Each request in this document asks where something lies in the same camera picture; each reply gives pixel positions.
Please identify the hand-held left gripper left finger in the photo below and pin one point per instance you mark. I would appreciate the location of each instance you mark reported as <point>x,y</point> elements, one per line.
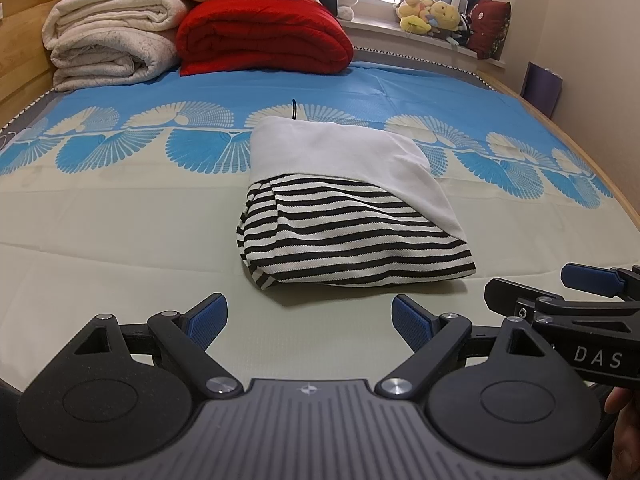
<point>205,322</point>

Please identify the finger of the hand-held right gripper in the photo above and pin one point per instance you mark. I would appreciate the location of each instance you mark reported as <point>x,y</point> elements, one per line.
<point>510,292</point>
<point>585,277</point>

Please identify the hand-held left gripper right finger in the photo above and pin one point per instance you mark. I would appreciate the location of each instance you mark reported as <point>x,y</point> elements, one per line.
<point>412,327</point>

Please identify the striped and white sweater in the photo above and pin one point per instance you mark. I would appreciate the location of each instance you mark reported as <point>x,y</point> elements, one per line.
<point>350,220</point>

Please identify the person's right hand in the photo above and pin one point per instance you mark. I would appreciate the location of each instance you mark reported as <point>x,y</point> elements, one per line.
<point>627,435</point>

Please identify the dark red pillow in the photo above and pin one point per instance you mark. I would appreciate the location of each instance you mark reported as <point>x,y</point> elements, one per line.
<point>490,27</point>

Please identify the striped plush toy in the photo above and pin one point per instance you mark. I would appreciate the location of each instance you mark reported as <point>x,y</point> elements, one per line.
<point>462,30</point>

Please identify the yellow plush toy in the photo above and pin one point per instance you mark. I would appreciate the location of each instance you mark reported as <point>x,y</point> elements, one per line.
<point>414,12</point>
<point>445,16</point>

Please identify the window sill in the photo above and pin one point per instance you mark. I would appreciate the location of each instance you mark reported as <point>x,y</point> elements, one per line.
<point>390,35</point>

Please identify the red folded blanket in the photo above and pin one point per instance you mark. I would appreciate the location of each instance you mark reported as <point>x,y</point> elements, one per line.
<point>260,35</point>

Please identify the cream folded blanket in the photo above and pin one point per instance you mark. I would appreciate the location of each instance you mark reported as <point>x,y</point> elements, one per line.
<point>110,35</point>

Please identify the wooden headboard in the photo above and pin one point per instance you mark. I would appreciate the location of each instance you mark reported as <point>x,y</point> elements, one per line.
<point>25,45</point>

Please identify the white plush toy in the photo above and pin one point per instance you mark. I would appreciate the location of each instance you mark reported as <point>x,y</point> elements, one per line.
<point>346,0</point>

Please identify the wooden bed frame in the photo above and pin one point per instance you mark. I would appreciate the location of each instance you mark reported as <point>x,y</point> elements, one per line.
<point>575,125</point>

